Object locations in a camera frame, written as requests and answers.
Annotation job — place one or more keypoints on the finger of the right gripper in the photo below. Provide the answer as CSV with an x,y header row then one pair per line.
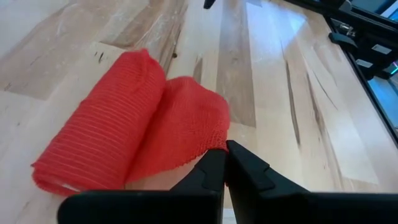
x,y
209,3

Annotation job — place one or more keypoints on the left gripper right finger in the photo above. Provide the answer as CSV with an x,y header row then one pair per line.
x,y
295,208

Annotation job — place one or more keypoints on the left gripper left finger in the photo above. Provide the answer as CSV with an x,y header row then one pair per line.
x,y
140,208

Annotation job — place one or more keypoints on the red elastic bandage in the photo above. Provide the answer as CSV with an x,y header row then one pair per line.
x,y
109,124

